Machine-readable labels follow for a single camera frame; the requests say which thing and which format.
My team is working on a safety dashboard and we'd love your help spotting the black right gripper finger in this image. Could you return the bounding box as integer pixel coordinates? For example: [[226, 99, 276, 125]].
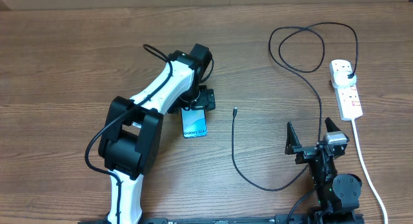
[[285, 122, 301, 155], [325, 117, 340, 132]]

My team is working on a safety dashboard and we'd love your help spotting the Galaxy S24 smartphone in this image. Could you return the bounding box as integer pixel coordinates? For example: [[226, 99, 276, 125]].
[[181, 108, 208, 138]]

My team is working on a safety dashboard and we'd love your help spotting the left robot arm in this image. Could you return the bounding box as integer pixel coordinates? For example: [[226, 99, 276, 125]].
[[91, 44, 216, 223]]

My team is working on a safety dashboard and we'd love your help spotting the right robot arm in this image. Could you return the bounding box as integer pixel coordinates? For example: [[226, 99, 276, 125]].
[[285, 117, 364, 223]]

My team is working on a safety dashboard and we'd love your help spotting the white charger plug adapter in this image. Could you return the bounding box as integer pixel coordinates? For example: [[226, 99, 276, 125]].
[[331, 71, 357, 89]]

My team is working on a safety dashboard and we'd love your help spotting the white power strip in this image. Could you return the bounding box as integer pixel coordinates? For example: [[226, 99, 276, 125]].
[[329, 59, 363, 121]]

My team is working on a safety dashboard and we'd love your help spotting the white power strip cord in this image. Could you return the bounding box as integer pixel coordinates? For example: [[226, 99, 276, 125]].
[[350, 118, 389, 224]]

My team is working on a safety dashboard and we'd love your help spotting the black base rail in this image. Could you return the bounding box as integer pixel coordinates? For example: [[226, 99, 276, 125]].
[[78, 214, 365, 224]]

